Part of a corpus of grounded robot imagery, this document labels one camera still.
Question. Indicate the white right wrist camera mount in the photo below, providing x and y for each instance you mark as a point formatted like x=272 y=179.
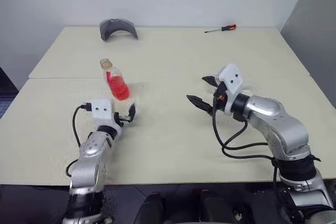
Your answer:
x=233 y=79

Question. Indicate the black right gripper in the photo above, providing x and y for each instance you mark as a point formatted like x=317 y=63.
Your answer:
x=221 y=106

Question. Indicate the dark grid-patterned object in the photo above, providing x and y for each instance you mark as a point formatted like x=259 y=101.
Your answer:
x=6 y=93

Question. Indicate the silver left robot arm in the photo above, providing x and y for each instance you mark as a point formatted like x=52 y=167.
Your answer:
x=89 y=153

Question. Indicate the red liquid plastic bottle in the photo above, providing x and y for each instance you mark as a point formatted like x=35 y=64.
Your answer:
x=119 y=87

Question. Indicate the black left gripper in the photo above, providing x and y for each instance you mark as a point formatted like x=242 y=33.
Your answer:
x=118 y=118

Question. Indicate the dark rounded shape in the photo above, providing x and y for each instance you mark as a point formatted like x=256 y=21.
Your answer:
x=152 y=208

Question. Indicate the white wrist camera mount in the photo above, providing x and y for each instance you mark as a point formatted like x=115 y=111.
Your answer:
x=233 y=79
x=102 y=111

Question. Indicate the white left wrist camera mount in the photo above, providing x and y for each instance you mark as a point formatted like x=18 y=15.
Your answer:
x=102 y=111

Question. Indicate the grey baseball cap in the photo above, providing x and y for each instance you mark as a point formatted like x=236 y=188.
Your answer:
x=118 y=24

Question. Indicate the grey partition panel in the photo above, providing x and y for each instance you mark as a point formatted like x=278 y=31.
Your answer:
x=320 y=24

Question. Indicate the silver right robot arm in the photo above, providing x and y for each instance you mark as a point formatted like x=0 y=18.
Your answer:
x=275 y=124

